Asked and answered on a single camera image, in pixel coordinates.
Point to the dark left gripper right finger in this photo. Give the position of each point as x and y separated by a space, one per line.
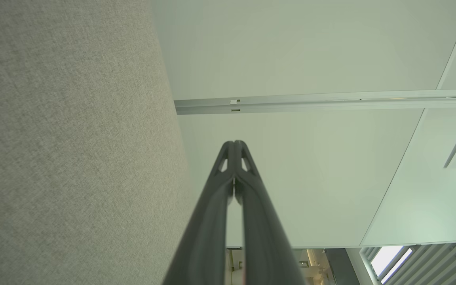
267 253

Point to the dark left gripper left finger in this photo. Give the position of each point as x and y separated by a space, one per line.
204 245

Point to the grey window slats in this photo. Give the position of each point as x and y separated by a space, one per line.
441 265

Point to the grey metal wall post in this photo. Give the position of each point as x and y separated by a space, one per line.
331 101

